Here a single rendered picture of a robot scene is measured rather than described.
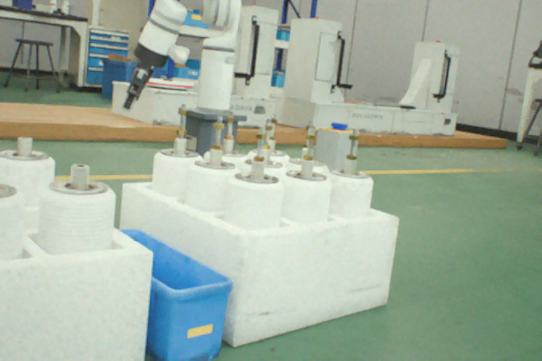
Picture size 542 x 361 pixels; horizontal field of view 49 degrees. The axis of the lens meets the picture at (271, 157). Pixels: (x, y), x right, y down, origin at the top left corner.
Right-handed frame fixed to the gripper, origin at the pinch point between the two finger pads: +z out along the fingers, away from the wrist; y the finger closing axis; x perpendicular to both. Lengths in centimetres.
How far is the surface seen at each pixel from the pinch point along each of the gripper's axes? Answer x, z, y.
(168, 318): 20, 5, 64
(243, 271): 29, -1, 54
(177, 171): 14.6, -0.9, 28.5
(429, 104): 192, 5, -321
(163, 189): 13.8, 3.6, 28.8
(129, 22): -76, 113, -612
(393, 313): 63, 4, 38
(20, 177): -7.8, 2.9, 47.0
